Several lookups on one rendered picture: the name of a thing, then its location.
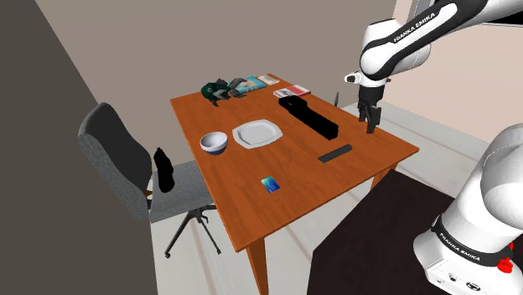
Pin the blue card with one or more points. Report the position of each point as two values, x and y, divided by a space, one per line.
270 184

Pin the blue book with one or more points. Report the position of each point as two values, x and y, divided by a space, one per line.
255 83

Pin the dark robot stand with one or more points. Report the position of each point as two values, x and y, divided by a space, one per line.
376 245

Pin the white square plate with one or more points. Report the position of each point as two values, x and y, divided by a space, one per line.
257 134

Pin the small pale book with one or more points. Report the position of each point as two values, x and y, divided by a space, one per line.
268 79

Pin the white and blue bowl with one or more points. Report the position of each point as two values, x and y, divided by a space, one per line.
213 142

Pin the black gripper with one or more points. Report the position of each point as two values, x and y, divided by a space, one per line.
371 96

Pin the thin dark upright stick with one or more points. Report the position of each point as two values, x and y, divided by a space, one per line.
337 99

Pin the black bottle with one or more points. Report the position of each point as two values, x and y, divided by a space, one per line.
164 173

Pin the black remote control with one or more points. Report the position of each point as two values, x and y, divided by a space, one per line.
335 153

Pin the red and white book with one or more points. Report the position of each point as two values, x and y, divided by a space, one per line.
292 91

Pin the green fish figure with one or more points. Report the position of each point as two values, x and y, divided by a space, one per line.
214 92

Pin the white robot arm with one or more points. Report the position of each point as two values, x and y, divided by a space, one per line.
486 212

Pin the grey office chair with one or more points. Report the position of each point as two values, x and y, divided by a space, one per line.
114 163

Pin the orange wooden table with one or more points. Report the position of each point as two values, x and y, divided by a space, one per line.
302 179

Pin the long black box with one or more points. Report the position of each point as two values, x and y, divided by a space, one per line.
312 118

